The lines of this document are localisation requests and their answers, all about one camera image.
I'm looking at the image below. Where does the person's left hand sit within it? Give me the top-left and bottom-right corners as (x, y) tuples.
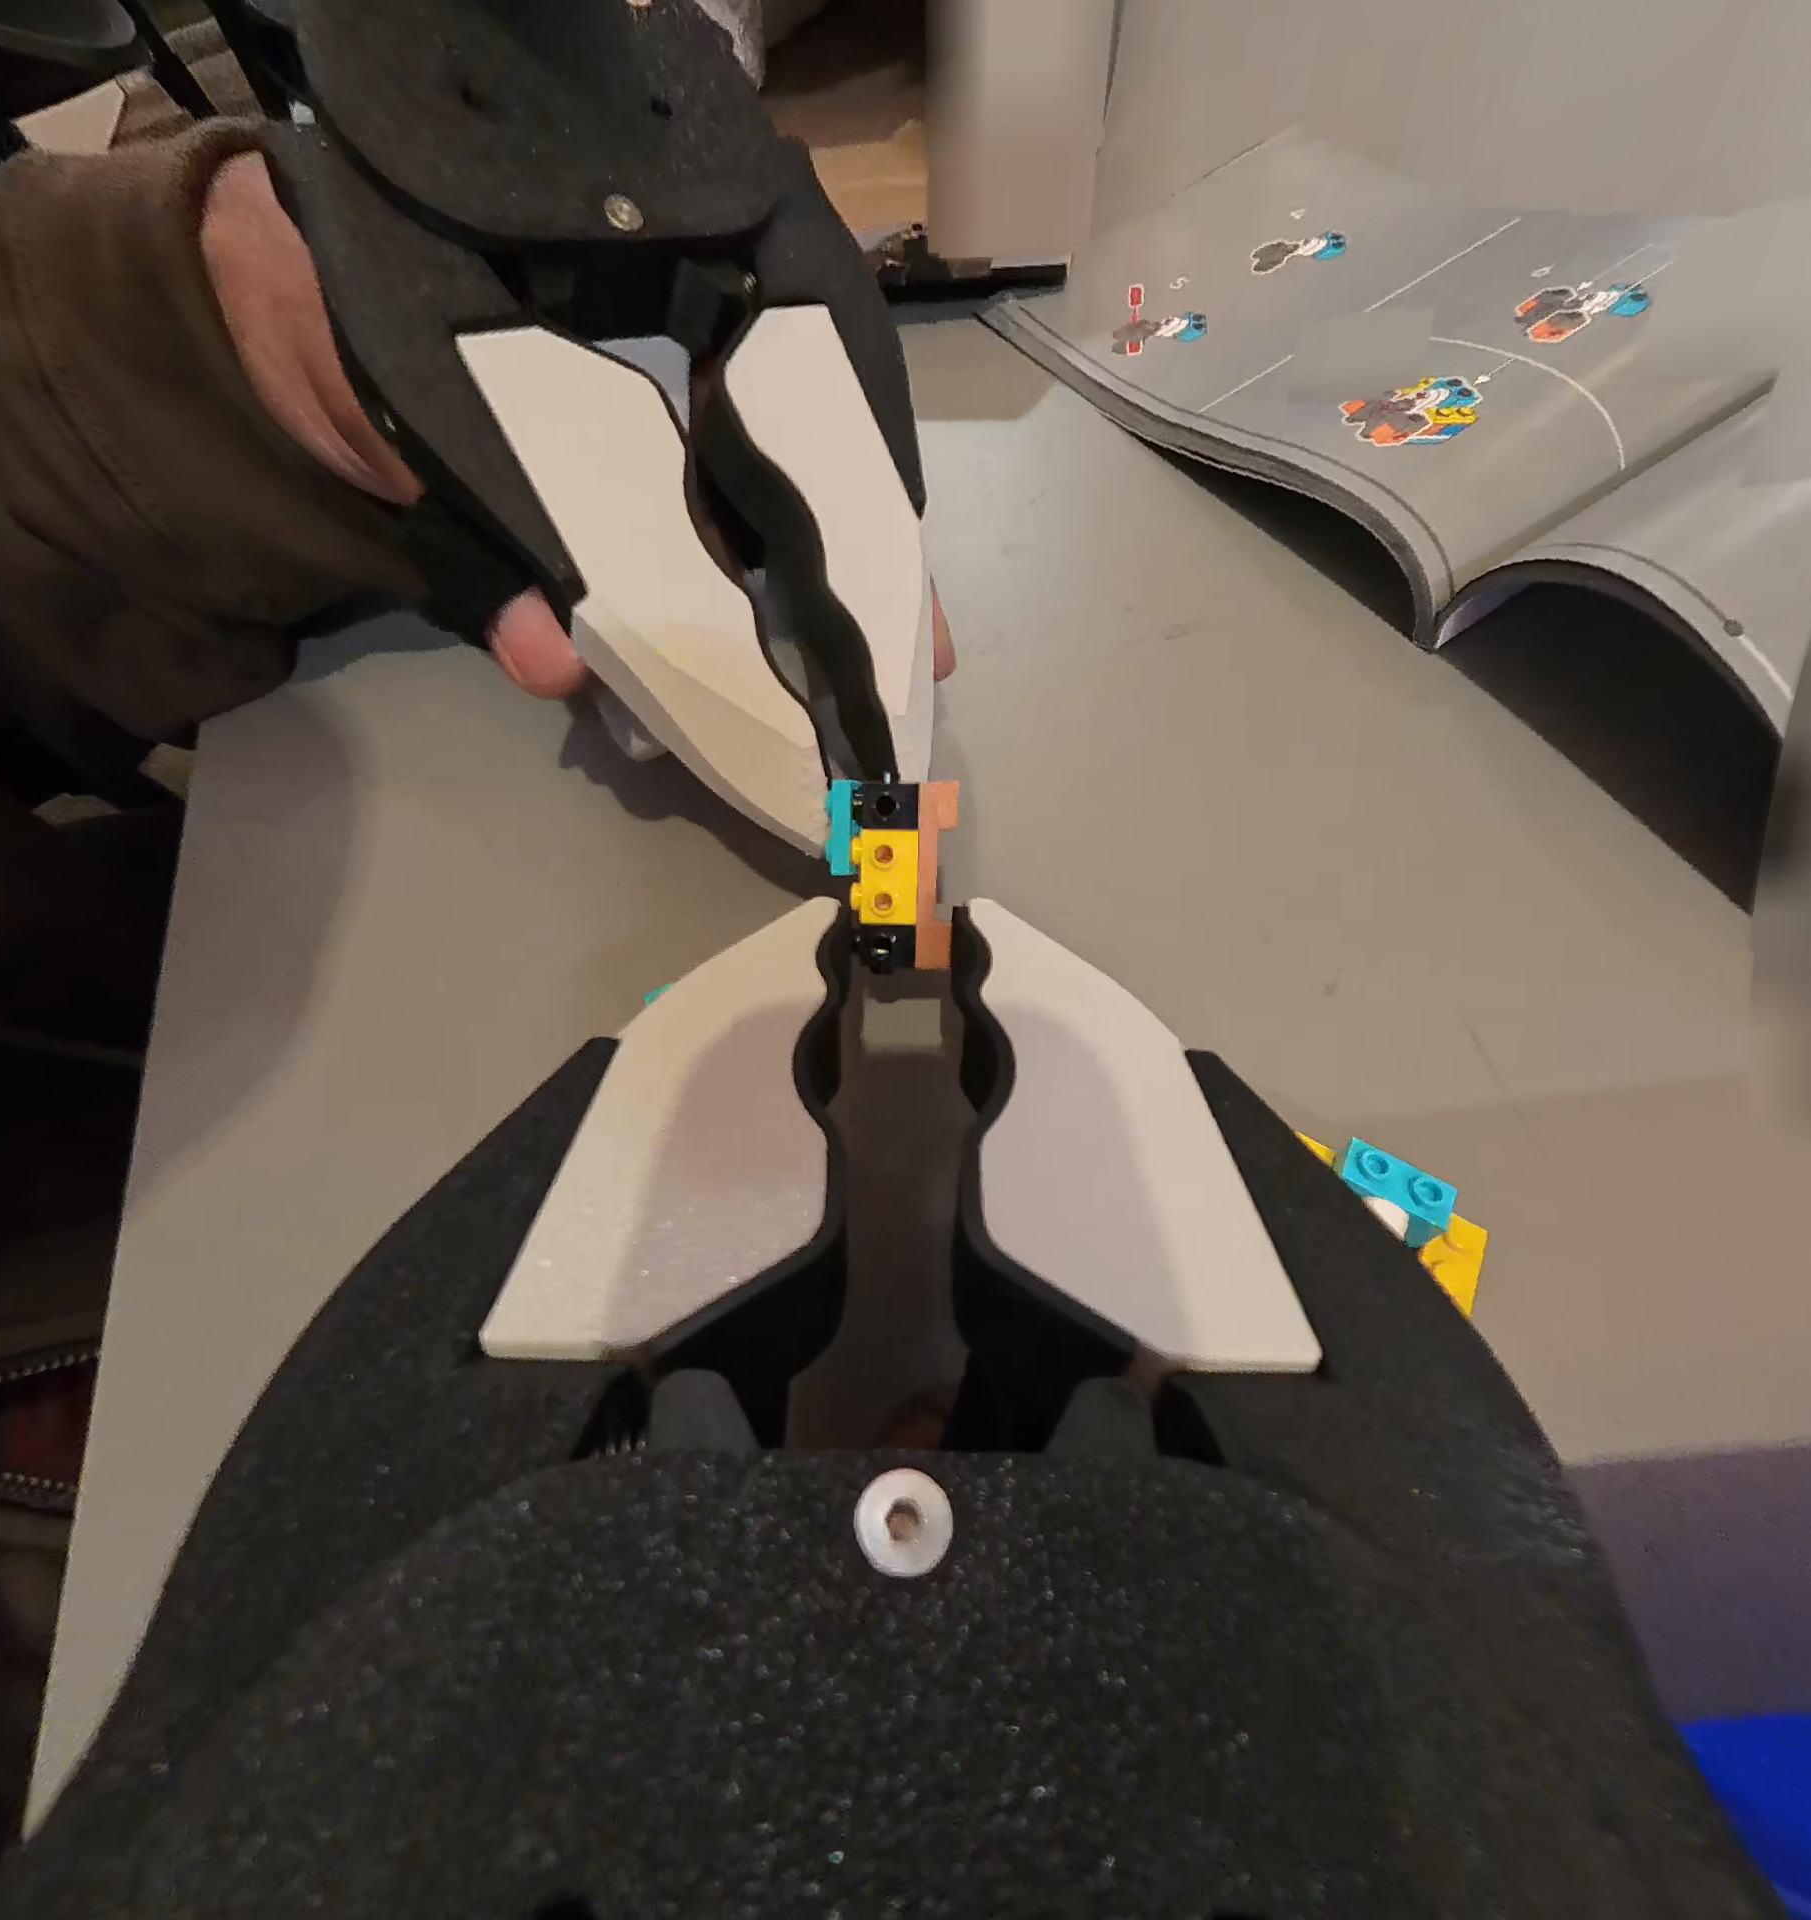
(199, 148), (590, 699)

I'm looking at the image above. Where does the brick instruction booklet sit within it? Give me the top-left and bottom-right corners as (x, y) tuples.
(979, 127), (1811, 913)

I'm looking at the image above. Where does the yellow and brown brick assembly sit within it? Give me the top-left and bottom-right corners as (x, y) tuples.
(849, 775), (964, 980)

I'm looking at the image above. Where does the person's left forearm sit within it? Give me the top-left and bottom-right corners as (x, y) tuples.
(0, 119), (441, 752)

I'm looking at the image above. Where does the grey desk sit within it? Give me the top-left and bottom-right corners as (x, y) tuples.
(22, 286), (1811, 1838)

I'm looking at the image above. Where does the multicoloured brick model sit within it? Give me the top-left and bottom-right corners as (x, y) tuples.
(1296, 1132), (1491, 1319)

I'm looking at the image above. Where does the person's brown jacket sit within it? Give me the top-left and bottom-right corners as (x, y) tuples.
(0, 717), (195, 1892)

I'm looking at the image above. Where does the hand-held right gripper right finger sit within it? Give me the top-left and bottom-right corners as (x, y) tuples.
(957, 899), (1325, 1373)

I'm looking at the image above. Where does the blue storage bin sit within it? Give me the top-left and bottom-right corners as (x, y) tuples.
(1670, 1710), (1811, 1920)

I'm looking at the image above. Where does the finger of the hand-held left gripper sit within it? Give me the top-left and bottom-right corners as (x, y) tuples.
(457, 327), (835, 856)
(691, 297), (940, 789)

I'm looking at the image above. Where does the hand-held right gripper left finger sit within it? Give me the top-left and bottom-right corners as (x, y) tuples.
(481, 898), (847, 1364)

